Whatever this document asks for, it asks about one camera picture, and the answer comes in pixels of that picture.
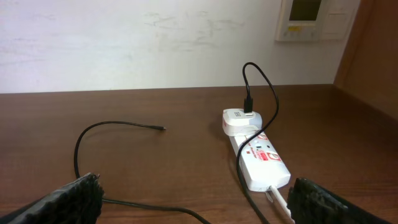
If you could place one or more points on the white USB charger adapter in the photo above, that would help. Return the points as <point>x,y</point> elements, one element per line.
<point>238,123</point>

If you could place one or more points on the white wall control panel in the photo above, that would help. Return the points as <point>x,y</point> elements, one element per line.
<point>313,20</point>

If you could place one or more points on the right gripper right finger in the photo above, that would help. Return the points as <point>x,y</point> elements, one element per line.
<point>309,202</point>

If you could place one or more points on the white power strip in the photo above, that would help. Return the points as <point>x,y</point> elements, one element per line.
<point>262,166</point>

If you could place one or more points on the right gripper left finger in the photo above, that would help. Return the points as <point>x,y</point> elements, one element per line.
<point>79,201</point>

